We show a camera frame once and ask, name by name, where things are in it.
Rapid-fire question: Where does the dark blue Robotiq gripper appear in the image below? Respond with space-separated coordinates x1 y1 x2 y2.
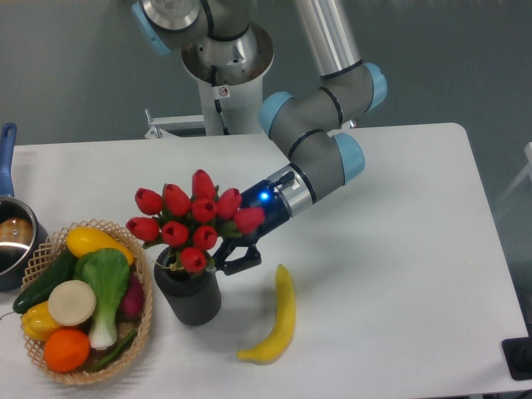
213 180 290 276

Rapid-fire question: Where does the red tulip bouquet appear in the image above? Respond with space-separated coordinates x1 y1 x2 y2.
126 170 266 278

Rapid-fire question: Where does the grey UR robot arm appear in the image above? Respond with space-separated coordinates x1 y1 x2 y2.
132 1 387 275

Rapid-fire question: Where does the dark grey ribbed vase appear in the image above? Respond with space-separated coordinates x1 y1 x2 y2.
154 249 221 326

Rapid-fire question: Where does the yellow banana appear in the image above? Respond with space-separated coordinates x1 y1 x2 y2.
236 264 297 364

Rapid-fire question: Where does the purple sweet potato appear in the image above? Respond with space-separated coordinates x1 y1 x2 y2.
120 273 145 317

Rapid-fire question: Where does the green bok choy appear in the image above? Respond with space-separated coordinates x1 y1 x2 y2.
74 248 130 350

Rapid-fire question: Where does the green bean pod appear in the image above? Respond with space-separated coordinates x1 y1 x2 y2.
89 330 137 372

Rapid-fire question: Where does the yellow squash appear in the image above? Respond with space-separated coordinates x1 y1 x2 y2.
66 227 135 266

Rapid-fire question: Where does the cream round radish slice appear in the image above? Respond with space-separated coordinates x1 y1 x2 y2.
47 280 96 327

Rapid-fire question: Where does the dark green cucumber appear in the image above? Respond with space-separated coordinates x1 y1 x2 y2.
12 249 77 314

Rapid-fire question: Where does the orange fruit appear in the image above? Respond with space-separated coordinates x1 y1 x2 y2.
43 328 91 372

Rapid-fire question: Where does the woven wicker basket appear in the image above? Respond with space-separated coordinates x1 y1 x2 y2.
22 219 153 385

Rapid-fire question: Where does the yellow bell pepper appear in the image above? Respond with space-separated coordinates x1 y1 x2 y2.
21 301 62 342

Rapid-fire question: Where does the black device at table edge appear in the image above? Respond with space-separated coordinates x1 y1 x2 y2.
501 337 531 381

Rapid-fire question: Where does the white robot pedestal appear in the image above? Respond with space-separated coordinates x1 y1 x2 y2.
197 78 263 135

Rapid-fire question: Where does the white metal base frame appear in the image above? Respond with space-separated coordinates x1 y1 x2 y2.
145 109 206 139

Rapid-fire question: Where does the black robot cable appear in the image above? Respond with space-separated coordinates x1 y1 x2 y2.
209 65 230 135

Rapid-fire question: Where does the blue handled saucepan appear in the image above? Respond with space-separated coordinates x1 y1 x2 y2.
1 122 47 292

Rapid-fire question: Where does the white frame at right edge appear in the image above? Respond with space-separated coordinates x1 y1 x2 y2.
495 142 531 209

